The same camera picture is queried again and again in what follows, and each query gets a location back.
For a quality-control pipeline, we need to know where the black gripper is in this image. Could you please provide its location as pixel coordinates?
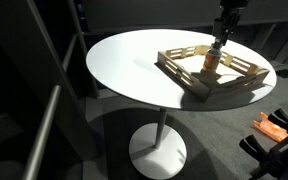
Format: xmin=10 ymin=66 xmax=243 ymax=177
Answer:
xmin=212 ymin=8 xmax=242 ymax=50

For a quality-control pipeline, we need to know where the light wooden slatted tray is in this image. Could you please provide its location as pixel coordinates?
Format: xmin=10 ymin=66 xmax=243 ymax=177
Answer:
xmin=156 ymin=44 xmax=271 ymax=103

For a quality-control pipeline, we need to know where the black floor hatch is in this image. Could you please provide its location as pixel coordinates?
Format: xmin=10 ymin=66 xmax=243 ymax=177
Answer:
xmin=275 ymin=68 xmax=288 ymax=80

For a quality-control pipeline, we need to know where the orange plastic clamp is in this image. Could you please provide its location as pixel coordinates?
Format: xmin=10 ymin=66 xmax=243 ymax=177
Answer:
xmin=252 ymin=111 xmax=288 ymax=143

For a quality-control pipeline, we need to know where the white table pedestal base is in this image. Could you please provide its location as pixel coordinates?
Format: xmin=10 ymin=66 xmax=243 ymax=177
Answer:
xmin=128 ymin=107 xmax=188 ymax=180

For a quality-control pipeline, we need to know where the grey metal rail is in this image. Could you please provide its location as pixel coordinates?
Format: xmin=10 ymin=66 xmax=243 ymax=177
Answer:
xmin=61 ymin=34 xmax=78 ymax=73
xmin=21 ymin=84 xmax=62 ymax=180

